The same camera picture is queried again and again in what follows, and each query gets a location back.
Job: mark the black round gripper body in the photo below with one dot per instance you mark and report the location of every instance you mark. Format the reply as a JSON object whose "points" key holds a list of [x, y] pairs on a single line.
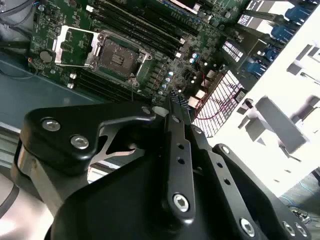
{"points": [[112, 205]]}

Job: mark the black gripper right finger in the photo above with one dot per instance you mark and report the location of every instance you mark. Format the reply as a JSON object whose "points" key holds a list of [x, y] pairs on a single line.
{"points": [[220, 175]]}

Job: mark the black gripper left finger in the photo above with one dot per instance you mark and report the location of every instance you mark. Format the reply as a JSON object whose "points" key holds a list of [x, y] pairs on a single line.
{"points": [[62, 125]]}

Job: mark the metal socket cover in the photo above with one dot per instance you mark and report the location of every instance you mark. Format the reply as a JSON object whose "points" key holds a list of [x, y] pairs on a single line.
{"points": [[58, 47]]}

